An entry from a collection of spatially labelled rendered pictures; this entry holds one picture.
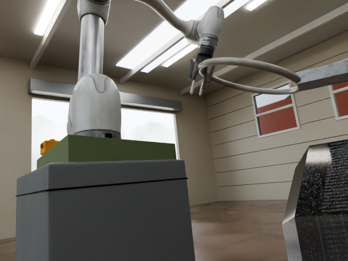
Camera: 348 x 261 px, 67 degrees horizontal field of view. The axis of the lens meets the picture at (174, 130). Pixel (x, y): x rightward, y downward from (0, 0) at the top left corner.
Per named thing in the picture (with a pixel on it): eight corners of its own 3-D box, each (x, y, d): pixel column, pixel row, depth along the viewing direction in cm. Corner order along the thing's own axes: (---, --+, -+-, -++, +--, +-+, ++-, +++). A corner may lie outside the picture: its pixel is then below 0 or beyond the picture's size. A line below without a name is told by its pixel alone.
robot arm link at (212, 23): (223, 39, 129) (211, 44, 141) (231, 8, 129) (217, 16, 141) (205, 31, 125) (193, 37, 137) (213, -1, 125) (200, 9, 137)
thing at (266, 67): (307, 100, 133) (308, 94, 133) (297, 68, 91) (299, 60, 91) (218, 88, 159) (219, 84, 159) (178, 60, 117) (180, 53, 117)
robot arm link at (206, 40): (217, 35, 126) (214, 47, 126) (219, 42, 134) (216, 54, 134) (199, 32, 128) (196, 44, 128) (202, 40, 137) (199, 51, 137)
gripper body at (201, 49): (197, 44, 129) (192, 63, 129) (214, 47, 127) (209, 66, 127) (200, 50, 136) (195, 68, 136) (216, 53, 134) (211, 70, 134)
